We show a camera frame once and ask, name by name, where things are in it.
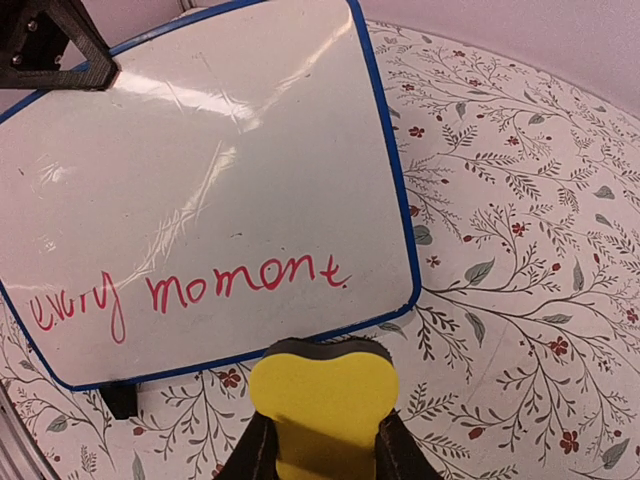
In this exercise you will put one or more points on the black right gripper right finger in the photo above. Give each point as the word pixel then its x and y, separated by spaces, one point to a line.
pixel 398 457

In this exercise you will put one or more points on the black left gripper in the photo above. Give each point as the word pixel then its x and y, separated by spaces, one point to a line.
pixel 33 42

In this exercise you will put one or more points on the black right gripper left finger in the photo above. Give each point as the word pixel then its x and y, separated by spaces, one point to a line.
pixel 255 455

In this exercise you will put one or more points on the yellow whiteboard eraser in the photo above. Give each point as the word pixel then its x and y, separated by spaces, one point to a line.
pixel 327 401

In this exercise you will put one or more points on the blue framed whiteboard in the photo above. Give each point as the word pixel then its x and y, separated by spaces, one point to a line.
pixel 238 184

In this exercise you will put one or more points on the floral tablecloth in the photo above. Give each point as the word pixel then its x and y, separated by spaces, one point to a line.
pixel 521 357

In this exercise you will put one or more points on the aluminium front rail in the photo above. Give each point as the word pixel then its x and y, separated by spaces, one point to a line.
pixel 21 458

